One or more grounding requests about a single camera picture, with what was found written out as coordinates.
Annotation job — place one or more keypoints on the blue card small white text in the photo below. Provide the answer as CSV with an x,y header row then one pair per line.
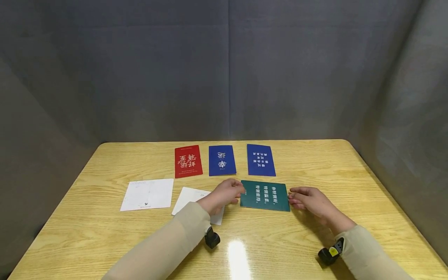
x,y
260,160

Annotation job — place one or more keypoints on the person's right hand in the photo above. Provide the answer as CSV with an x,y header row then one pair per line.
x,y
313,201

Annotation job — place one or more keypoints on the person's right forearm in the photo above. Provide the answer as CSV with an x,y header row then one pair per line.
x,y
367,254

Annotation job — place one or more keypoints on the red card white characters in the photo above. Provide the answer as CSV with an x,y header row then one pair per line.
x,y
188,161

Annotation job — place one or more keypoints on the person's left hand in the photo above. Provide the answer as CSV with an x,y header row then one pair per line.
x,y
221,194

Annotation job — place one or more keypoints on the white postcard with small bird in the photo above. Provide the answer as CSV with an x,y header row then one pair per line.
x,y
147,195

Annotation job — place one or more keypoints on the green card white text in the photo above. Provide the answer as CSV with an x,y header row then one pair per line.
x,y
265,196

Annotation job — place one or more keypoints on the black wrist band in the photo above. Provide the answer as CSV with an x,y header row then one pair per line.
x,y
330,253
212,238

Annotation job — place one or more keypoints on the person's left fingers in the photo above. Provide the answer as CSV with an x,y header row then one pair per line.
x,y
236,189

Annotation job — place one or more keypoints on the person's right fingers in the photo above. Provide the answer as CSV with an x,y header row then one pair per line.
x,y
298,197

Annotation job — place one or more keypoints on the person's left forearm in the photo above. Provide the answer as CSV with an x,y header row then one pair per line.
x,y
168,245

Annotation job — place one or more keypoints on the blue card large white characters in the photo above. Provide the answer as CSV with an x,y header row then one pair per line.
x,y
222,160

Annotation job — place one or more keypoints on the plain white card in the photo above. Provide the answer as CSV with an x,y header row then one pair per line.
x,y
189,198

